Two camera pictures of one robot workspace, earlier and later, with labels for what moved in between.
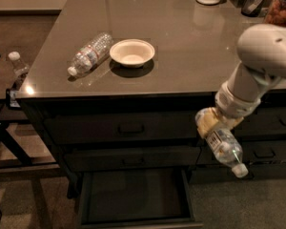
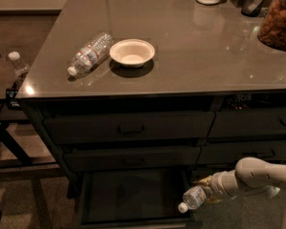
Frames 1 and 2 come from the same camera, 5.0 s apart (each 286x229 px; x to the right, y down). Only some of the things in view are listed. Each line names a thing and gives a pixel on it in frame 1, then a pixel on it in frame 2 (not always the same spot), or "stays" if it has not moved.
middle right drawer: x=256 y=152 stays
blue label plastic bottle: x=225 y=144 → x=194 y=198
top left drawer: x=124 y=128 stays
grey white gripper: x=234 y=103 → x=216 y=184
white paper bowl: x=132 y=52 stays
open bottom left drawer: x=142 y=198 stays
